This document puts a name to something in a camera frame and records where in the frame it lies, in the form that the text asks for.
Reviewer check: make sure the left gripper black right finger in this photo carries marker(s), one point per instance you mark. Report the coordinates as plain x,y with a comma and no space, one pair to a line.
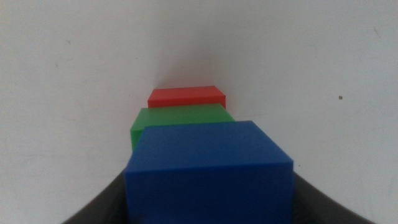
311,208

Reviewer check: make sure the blue cube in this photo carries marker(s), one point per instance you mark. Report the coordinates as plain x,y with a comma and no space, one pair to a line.
208,174

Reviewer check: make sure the green cube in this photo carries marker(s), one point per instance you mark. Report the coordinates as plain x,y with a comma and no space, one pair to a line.
177,115

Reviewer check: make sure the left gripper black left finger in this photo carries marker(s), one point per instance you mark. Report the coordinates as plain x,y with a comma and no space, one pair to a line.
112,208

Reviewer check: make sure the red cube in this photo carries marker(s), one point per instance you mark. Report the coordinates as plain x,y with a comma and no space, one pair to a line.
186,96

